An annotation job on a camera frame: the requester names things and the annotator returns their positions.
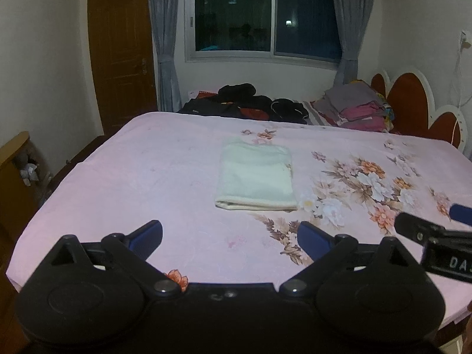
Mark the brown wooden door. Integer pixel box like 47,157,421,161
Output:
87,0,159,137

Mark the crumpled white paper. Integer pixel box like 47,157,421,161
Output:
19,163,40,186

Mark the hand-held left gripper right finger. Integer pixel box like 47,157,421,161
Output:
279,222,421,296

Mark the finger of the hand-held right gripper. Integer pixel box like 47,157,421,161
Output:
394,212,445,246
449,203,472,226

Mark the striped cloth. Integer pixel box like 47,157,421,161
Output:
300,99,337,126

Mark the pile of folded clothes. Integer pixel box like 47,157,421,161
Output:
313,80,396,133

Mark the pink floral bed sheet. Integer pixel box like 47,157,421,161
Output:
5,111,472,329

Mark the pile of dark clothes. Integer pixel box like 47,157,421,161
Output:
177,83,309,124

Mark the red and white headboard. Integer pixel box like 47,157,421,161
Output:
370,67,469,153

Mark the grey curtain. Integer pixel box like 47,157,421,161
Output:
147,0,183,113
329,0,380,86

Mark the aluminium sliding window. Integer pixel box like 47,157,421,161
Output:
184,0,342,68

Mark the white knit sweater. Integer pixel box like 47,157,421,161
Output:
215,140,299,212

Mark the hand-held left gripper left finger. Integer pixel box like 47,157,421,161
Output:
48,220,182,296

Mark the wooden cabinet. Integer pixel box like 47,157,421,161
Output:
0,131,53,237

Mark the white hanging cable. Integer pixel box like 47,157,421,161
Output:
447,44,472,112

